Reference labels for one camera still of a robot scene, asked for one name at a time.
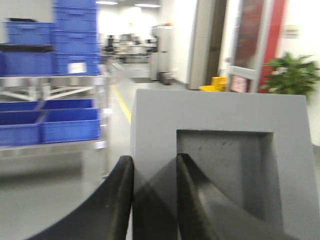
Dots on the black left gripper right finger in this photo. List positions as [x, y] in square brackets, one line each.
[192, 218]

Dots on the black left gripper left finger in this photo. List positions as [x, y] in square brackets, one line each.
[104, 215]

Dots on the gray square base block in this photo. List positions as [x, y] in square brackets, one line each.
[256, 148]

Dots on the blue bin on cart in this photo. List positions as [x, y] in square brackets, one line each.
[25, 123]

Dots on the yellow mop bucket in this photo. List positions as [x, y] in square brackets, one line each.
[218, 84]

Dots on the stacked blue crates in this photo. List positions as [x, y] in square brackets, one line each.
[66, 46]

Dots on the green potted plant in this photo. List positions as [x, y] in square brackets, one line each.
[289, 75]

